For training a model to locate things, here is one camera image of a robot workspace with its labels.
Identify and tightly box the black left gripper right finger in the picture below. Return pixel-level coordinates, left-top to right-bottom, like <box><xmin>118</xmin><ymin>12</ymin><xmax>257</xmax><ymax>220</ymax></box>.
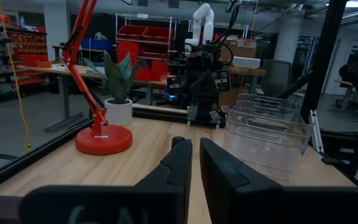
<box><xmin>200</xmin><ymin>138</ymin><xmax>285</xmax><ymax>224</ymax></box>

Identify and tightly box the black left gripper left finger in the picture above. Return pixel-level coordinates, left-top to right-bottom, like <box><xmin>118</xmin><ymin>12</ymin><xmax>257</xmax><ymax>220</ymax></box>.
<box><xmin>134</xmin><ymin>136</ymin><xmax>194</xmax><ymax>200</ymax></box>

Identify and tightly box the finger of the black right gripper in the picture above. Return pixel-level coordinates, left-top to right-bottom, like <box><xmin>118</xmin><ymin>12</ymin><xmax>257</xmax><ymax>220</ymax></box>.
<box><xmin>204</xmin><ymin>73</ymin><xmax>218</xmax><ymax>106</ymax></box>
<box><xmin>191</xmin><ymin>73</ymin><xmax>206</xmax><ymax>106</ymax></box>

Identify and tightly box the clear plastic basket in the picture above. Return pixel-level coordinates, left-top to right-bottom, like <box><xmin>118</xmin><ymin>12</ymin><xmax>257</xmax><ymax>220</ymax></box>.
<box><xmin>223</xmin><ymin>108</ymin><xmax>316</xmax><ymax>184</ymax></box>
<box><xmin>235</xmin><ymin>92</ymin><xmax>301</xmax><ymax>124</ymax></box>

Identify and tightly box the metal shelf rack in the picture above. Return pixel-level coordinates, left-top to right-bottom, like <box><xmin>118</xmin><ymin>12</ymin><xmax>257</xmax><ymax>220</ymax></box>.
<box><xmin>114</xmin><ymin>12</ymin><xmax>174</xmax><ymax>82</ymax></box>

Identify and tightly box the parts shelf with small bins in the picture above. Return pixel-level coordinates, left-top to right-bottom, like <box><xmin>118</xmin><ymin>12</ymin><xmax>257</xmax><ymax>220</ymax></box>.
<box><xmin>0</xmin><ymin>20</ymin><xmax>48</xmax><ymax>102</ymax></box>

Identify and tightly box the red storage bin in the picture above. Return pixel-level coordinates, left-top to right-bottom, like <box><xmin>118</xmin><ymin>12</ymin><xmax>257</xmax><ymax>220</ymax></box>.
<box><xmin>117</xmin><ymin>24</ymin><xmax>148</xmax><ymax>40</ymax></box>
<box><xmin>134</xmin><ymin>67</ymin><xmax>152</xmax><ymax>82</ymax></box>
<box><xmin>116</xmin><ymin>41</ymin><xmax>140</xmax><ymax>65</ymax></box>
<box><xmin>150</xmin><ymin>60</ymin><xmax>170</xmax><ymax>82</ymax></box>
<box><xmin>139</xmin><ymin>43</ymin><xmax>169</xmax><ymax>60</ymax></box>
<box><xmin>142</xmin><ymin>26</ymin><xmax>172</xmax><ymax>43</ymax></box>

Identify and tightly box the round wooden table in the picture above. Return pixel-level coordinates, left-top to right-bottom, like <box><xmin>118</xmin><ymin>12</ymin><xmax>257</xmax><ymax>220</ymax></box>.
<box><xmin>227</xmin><ymin>66</ymin><xmax>267</xmax><ymax>94</ymax></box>

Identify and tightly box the white box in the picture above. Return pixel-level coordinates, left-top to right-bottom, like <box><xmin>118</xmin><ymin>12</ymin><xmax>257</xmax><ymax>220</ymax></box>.
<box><xmin>232</xmin><ymin>57</ymin><xmax>262</xmax><ymax>69</ymax></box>

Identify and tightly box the cardboard box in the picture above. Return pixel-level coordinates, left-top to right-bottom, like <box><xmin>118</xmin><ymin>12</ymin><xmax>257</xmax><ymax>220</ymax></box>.
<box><xmin>221</xmin><ymin>39</ymin><xmax>258</xmax><ymax>63</ymax></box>

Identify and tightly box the potted plant in white pot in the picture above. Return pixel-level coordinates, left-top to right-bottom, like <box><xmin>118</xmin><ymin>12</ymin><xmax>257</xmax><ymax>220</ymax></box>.
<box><xmin>81</xmin><ymin>49</ymin><xmax>150</xmax><ymax>127</ymax></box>

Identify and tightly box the grey office chair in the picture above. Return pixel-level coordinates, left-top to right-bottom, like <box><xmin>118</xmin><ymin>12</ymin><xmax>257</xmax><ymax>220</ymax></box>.
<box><xmin>261</xmin><ymin>59</ymin><xmax>293</xmax><ymax>98</ymax></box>

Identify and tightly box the red desk lamp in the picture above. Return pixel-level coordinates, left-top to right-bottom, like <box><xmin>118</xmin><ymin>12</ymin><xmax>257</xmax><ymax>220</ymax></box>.
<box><xmin>62</xmin><ymin>0</ymin><xmax>134</xmax><ymax>156</ymax></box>

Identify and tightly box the blue storage bin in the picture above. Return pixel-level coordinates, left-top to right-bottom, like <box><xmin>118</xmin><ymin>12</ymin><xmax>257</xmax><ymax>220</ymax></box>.
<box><xmin>81</xmin><ymin>37</ymin><xmax>113</xmax><ymax>52</ymax></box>

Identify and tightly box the wooden workbench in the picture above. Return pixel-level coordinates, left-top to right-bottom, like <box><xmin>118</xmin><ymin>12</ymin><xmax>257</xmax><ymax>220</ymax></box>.
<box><xmin>16</xmin><ymin>63</ymin><xmax>175</xmax><ymax>133</ymax></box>

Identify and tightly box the yellow hanging cable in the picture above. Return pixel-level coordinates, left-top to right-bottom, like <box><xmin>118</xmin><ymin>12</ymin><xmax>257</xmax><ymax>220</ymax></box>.
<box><xmin>0</xmin><ymin>0</ymin><xmax>33</xmax><ymax>154</ymax></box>

